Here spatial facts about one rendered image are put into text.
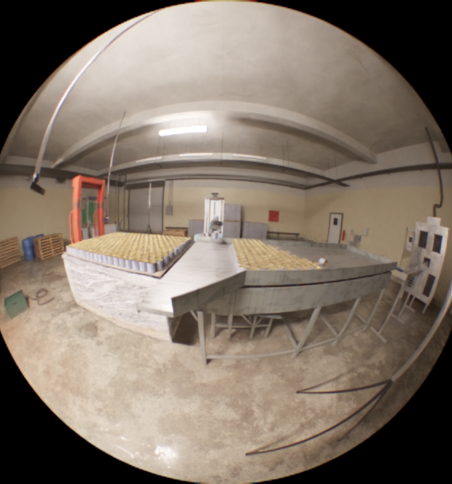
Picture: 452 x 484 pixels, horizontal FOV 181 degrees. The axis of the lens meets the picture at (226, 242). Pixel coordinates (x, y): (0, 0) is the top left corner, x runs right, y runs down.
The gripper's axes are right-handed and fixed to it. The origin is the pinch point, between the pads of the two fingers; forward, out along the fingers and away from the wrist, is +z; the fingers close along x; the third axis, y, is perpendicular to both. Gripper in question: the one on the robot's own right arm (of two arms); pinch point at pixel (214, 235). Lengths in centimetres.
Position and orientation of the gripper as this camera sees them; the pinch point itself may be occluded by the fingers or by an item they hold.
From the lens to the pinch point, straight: 176.3
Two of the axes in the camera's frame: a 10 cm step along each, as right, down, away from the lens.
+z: -0.3, 8.3, -5.5
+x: -10.0, -0.5, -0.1
